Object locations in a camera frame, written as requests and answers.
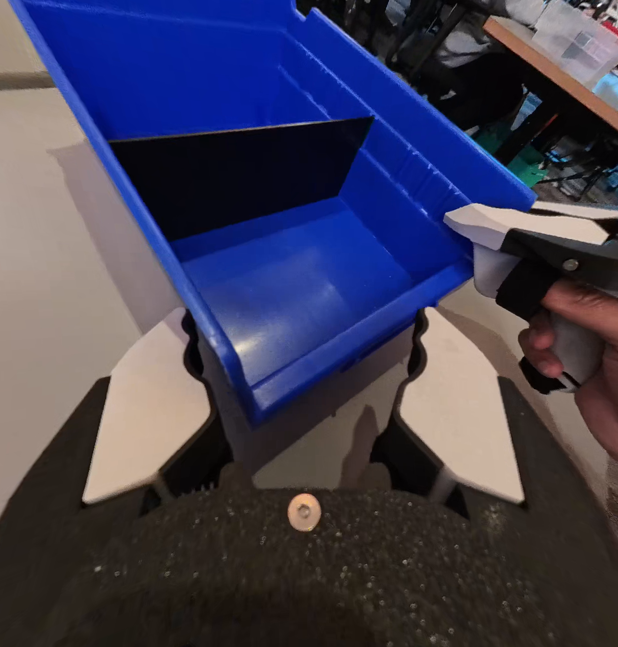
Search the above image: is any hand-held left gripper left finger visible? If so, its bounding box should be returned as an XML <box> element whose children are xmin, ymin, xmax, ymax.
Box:
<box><xmin>81</xmin><ymin>307</ymin><xmax>235</xmax><ymax>506</ymax></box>

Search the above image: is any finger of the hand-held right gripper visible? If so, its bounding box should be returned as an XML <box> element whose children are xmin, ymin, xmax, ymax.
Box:
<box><xmin>444</xmin><ymin>202</ymin><xmax>610</xmax><ymax>300</ymax></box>
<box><xmin>534</xmin><ymin>201</ymin><xmax>618</xmax><ymax>219</ymax></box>

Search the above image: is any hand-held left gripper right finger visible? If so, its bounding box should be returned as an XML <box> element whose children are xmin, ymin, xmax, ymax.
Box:
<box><xmin>371</xmin><ymin>307</ymin><xmax>525</xmax><ymax>505</ymax></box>

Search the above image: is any blue plastic bin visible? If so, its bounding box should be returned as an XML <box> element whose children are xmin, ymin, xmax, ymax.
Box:
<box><xmin>8</xmin><ymin>0</ymin><xmax>538</xmax><ymax>428</ymax></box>

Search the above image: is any person's right hand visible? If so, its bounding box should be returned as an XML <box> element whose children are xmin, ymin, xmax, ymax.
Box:
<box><xmin>517</xmin><ymin>279</ymin><xmax>618</xmax><ymax>478</ymax></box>

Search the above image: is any wooden table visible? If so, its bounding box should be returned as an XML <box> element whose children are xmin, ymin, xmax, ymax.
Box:
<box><xmin>483</xmin><ymin>15</ymin><xmax>618</xmax><ymax>142</ymax></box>

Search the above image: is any clear plastic container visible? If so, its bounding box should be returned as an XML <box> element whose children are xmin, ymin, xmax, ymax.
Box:
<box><xmin>534</xmin><ymin>0</ymin><xmax>618</xmax><ymax>87</ymax></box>

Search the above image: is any black divider of blue bin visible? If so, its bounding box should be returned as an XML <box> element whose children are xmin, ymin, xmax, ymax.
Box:
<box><xmin>109</xmin><ymin>116</ymin><xmax>375</xmax><ymax>242</ymax></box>

